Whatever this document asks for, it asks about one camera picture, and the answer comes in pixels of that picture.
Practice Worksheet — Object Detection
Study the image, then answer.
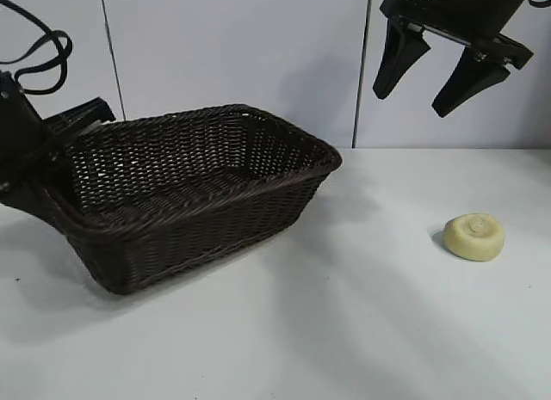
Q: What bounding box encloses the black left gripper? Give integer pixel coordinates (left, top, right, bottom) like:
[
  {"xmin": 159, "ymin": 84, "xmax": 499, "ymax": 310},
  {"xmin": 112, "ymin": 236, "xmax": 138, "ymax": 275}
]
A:
[{"xmin": 0, "ymin": 71, "xmax": 117, "ymax": 238}]

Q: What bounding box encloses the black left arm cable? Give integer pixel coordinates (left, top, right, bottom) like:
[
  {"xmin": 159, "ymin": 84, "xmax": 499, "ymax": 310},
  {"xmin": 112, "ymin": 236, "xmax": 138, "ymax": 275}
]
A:
[{"xmin": 0, "ymin": 0, "xmax": 74, "ymax": 94}]

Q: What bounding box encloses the pale yellow egg yolk pastry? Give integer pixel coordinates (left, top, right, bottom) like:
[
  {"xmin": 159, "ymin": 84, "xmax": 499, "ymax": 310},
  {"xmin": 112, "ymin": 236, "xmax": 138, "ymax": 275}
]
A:
[{"xmin": 443, "ymin": 211, "xmax": 507, "ymax": 262}]

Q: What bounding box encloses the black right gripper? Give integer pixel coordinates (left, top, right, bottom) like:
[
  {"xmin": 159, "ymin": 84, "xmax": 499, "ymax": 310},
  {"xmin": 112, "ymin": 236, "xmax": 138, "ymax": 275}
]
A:
[{"xmin": 372, "ymin": 0, "xmax": 536, "ymax": 118}]

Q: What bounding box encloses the dark brown wicker basket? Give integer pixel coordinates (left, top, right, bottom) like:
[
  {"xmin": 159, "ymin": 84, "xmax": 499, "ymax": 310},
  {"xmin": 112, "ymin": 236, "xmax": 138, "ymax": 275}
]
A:
[{"xmin": 55, "ymin": 102, "xmax": 344, "ymax": 296}]

